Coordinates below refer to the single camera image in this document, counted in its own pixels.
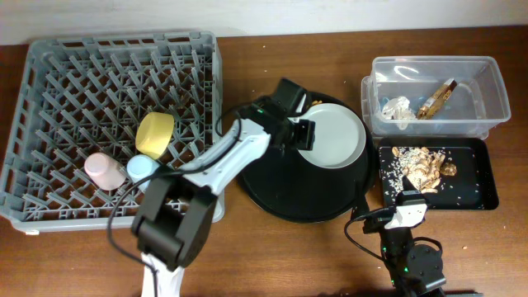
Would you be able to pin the brown food scraps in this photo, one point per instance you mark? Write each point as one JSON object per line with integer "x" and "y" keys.
{"x": 422, "y": 167}

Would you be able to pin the clear plastic waste bin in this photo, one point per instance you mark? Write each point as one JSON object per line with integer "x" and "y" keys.
{"x": 461, "y": 96}

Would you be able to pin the yellow bowl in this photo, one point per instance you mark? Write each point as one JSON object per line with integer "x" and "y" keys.
{"x": 154, "y": 134}

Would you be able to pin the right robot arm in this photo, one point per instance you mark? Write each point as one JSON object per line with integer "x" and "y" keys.
{"x": 414, "y": 263}

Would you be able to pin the blue plastic cup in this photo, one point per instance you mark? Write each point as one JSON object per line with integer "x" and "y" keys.
{"x": 141, "y": 166}

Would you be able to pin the white tissue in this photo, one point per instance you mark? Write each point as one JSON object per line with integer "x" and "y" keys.
{"x": 398, "y": 109}

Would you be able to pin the grey round plate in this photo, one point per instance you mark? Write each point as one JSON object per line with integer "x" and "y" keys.
{"x": 339, "y": 137}

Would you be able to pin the round black serving tray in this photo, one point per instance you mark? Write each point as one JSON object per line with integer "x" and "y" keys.
{"x": 289, "y": 187}

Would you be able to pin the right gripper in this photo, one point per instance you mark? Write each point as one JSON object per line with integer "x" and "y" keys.
{"x": 377, "y": 221}

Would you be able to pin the black rectangular tray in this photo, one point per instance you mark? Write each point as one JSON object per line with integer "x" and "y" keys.
{"x": 471, "y": 188}

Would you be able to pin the brown gold snack wrapper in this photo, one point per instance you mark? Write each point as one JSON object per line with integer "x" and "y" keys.
{"x": 437, "y": 100}

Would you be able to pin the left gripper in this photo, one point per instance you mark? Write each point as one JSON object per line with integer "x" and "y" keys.
{"x": 306, "y": 135}

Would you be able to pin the grey plastic dishwasher rack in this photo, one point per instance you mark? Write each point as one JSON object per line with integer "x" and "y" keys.
{"x": 87, "y": 95}

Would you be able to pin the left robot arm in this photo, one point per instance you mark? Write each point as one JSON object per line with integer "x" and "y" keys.
{"x": 174, "y": 219}

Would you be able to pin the pink plastic cup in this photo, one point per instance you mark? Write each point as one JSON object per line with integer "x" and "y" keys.
{"x": 104, "y": 171}

